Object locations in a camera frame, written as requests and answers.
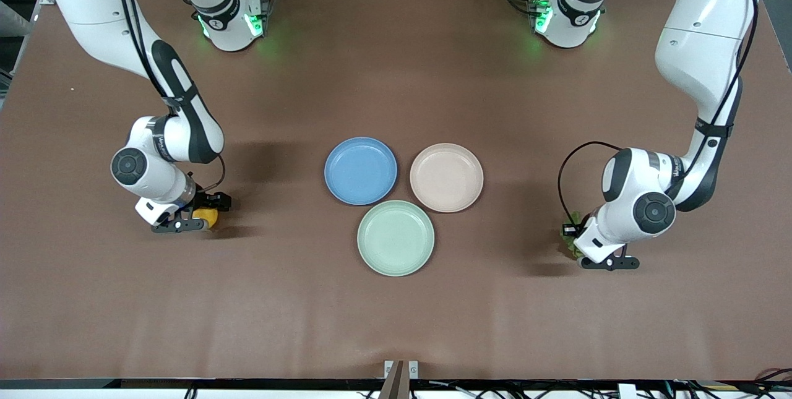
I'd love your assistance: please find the metal table edge bracket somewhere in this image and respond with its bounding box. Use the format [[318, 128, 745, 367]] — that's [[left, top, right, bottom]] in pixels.
[[379, 359, 420, 399]]

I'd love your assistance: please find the light green plate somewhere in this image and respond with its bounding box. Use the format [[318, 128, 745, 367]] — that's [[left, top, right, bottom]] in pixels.
[[356, 199, 436, 278]]

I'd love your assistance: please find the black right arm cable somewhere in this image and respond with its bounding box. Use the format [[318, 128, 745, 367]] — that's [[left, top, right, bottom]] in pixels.
[[110, 0, 227, 197]]

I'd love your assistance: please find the blue plate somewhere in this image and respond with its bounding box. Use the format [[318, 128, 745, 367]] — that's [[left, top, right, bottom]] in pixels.
[[324, 136, 398, 206]]

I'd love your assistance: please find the yellow lemon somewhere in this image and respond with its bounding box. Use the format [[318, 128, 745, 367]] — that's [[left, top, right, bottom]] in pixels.
[[192, 208, 220, 231]]

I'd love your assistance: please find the green lettuce leaf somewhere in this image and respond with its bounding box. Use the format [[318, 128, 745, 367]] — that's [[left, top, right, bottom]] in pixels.
[[559, 210, 587, 259]]

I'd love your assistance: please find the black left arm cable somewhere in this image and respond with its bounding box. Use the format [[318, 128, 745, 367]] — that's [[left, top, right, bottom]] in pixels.
[[557, 0, 762, 228]]

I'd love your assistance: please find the beige plate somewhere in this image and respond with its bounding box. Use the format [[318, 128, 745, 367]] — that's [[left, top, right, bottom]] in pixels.
[[409, 142, 484, 213]]

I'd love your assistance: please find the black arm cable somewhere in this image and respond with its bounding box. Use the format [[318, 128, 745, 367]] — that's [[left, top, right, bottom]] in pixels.
[[110, 0, 227, 197], [557, 0, 762, 228]]

